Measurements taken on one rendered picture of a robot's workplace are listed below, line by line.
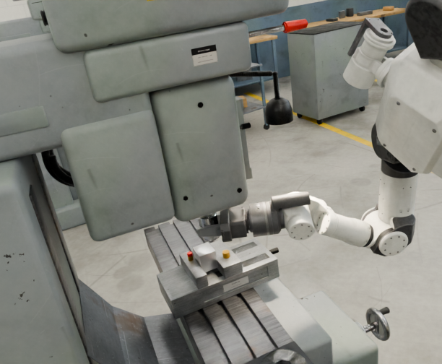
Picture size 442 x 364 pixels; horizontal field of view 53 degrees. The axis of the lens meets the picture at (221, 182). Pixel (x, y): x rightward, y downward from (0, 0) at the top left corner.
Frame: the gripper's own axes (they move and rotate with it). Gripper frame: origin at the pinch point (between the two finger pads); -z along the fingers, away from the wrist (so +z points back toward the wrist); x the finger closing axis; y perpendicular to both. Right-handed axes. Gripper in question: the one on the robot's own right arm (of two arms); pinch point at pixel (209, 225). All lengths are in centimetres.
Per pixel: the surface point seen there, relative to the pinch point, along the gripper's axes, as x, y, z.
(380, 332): -18, 61, 50
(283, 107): -8.5, -26.4, 23.0
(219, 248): -16.1, 17.5, -0.3
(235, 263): -6.9, 17.7, 4.4
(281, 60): -734, 91, 99
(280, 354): 37.5, 8.7, 13.3
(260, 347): 15.4, 28.6, 8.8
